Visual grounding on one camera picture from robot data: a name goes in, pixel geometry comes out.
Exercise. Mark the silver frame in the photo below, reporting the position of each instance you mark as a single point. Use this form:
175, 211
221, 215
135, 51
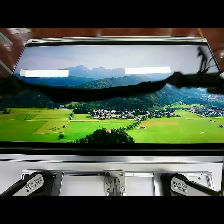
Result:
83, 166

